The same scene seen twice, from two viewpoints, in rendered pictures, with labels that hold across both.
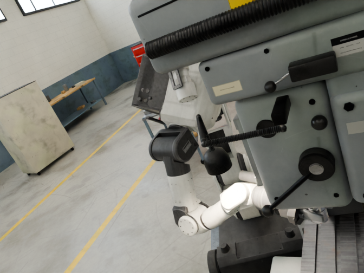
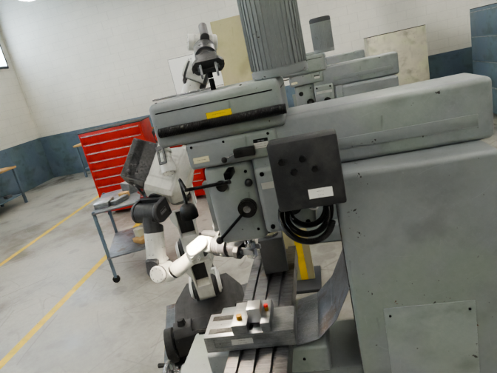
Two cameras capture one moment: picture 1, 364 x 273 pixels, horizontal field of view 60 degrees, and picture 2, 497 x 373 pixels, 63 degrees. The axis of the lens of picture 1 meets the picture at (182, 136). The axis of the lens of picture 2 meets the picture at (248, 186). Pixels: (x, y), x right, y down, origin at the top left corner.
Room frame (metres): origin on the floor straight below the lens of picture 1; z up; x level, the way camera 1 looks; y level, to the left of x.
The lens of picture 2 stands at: (-0.79, 0.26, 1.96)
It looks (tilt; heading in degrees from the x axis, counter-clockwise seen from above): 17 degrees down; 339
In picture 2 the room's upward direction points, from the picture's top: 13 degrees counter-clockwise
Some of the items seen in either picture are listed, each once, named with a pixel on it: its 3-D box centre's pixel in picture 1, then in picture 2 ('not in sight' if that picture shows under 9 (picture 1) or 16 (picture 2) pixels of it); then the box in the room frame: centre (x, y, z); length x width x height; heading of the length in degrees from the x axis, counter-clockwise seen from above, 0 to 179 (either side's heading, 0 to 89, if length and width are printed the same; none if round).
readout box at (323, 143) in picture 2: not in sight; (306, 171); (0.23, -0.32, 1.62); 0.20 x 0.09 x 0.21; 57
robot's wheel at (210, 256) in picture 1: (216, 267); (171, 345); (1.37, 0.12, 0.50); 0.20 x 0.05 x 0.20; 165
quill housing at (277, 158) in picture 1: (297, 134); (239, 195); (0.67, -0.25, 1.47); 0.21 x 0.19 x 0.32; 147
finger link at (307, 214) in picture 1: (311, 216); (247, 252); (0.65, -0.22, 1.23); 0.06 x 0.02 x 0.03; 34
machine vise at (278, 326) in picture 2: not in sight; (250, 324); (0.54, -0.13, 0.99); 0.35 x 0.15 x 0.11; 58
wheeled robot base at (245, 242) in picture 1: (253, 215); (208, 297); (1.54, -0.19, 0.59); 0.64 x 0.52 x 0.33; 165
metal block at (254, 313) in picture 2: not in sight; (254, 311); (0.53, -0.16, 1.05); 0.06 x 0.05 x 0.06; 148
